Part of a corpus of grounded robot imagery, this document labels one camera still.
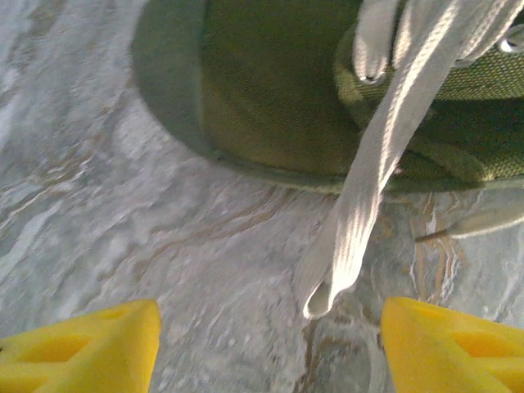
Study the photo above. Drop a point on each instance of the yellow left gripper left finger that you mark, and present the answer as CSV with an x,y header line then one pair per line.
x,y
82,348

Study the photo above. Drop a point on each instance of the white shoelace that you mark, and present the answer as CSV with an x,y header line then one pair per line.
x,y
368,184

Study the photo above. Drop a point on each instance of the olive green canvas shoe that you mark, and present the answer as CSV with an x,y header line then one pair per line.
x,y
266,102

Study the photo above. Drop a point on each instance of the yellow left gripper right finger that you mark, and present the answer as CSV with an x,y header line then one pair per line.
x,y
450,348

